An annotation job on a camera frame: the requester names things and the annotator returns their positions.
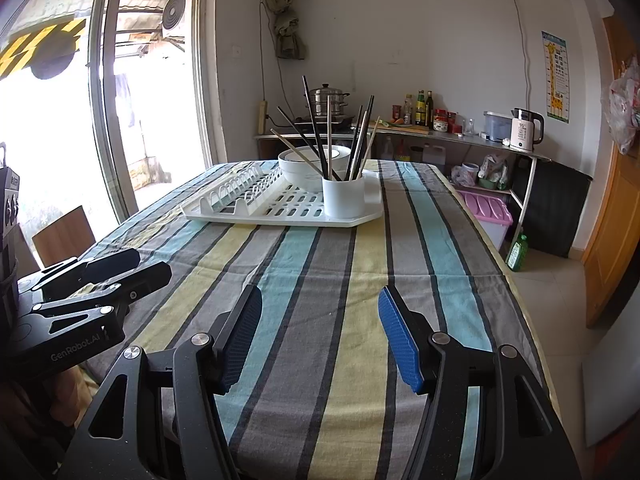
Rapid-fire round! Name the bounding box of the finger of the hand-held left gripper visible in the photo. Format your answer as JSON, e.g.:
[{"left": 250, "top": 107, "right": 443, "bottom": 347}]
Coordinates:
[
  {"left": 32, "top": 260, "right": 173, "bottom": 319},
  {"left": 18, "top": 247, "right": 141, "bottom": 297}
]

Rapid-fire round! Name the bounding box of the wooden door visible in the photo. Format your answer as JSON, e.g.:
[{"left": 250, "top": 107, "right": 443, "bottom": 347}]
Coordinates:
[{"left": 582, "top": 14, "right": 640, "bottom": 330}]

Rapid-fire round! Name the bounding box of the white cylindrical cup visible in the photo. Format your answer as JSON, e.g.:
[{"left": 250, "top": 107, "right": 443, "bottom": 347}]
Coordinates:
[{"left": 322, "top": 167, "right": 366, "bottom": 219}]

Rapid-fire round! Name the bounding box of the white bowl black rim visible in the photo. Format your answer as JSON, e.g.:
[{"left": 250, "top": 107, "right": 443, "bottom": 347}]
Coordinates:
[
  {"left": 278, "top": 147, "right": 352, "bottom": 193},
  {"left": 282, "top": 145, "right": 352, "bottom": 163}
]

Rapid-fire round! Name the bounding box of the white plastic bag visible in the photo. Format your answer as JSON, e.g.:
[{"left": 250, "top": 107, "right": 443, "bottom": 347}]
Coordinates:
[{"left": 477, "top": 154, "right": 512, "bottom": 191}]

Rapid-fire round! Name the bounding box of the white mug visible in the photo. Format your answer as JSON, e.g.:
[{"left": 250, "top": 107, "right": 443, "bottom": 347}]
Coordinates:
[{"left": 451, "top": 162, "right": 481, "bottom": 187}]

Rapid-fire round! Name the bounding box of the outdoor fan unit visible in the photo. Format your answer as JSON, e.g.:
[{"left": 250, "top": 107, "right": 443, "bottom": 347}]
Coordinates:
[{"left": 161, "top": 0, "right": 187, "bottom": 31}]

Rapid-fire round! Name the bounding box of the translucent water container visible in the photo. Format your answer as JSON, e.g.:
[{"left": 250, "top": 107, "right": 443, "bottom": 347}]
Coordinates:
[{"left": 483, "top": 111, "right": 516, "bottom": 144}]

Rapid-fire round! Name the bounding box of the green plastic bottle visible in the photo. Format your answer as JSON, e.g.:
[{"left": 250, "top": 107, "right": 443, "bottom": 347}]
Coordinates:
[{"left": 505, "top": 233, "right": 530, "bottom": 272}]

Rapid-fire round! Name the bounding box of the giraffe wall poster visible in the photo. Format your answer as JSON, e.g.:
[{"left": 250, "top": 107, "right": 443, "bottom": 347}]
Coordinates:
[{"left": 541, "top": 31, "right": 572, "bottom": 125}]

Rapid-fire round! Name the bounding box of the white electric kettle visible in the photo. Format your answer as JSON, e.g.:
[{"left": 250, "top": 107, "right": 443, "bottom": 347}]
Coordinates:
[{"left": 509, "top": 108, "right": 545, "bottom": 154}]

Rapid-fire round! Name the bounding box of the white plastic dish rack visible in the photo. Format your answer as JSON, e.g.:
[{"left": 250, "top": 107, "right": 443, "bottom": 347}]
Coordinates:
[{"left": 180, "top": 164, "right": 385, "bottom": 228}]

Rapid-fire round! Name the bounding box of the grey tied curtain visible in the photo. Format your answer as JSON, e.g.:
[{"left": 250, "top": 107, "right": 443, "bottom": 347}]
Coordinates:
[{"left": 264, "top": 0, "right": 307, "bottom": 61}]

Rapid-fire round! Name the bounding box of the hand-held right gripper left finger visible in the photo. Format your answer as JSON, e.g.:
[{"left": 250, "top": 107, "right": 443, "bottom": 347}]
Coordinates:
[{"left": 57, "top": 284, "right": 264, "bottom": 480}]

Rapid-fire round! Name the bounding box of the pink storage box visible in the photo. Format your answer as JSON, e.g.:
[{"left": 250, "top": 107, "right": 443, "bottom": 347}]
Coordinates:
[{"left": 457, "top": 189, "right": 515, "bottom": 257}]

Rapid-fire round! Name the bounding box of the sliding glass door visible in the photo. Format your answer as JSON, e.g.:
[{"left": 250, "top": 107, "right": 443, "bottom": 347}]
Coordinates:
[{"left": 0, "top": 0, "right": 226, "bottom": 221}]

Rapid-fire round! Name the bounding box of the wooden cutting board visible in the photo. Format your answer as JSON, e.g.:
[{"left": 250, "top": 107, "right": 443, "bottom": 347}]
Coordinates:
[{"left": 374, "top": 122, "right": 432, "bottom": 135}]

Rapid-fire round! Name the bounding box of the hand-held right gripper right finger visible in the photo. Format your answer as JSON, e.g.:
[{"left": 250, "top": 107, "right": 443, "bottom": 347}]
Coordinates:
[{"left": 377, "top": 285, "right": 581, "bottom": 480}]

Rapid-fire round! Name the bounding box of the hanging plastic bag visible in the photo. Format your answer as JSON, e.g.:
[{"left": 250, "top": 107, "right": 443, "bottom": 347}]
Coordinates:
[{"left": 600, "top": 57, "right": 640, "bottom": 156}]

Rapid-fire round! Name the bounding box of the striped tablecloth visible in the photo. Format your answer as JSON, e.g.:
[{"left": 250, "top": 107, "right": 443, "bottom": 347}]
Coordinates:
[{"left": 75, "top": 159, "right": 561, "bottom": 480}]

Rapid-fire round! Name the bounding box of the steel steamer pot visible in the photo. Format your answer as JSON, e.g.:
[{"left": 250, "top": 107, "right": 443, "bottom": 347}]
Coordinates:
[{"left": 306, "top": 84, "right": 351, "bottom": 120}]

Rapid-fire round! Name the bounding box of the black induction cooker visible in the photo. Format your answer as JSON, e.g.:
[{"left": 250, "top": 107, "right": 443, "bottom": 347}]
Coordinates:
[{"left": 294, "top": 115, "right": 357, "bottom": 133}]

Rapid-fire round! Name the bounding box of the black board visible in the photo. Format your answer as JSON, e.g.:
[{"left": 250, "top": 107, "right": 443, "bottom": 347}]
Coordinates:
[{"left": 512, "top": 154, "right": 594, "bottom": 259}]

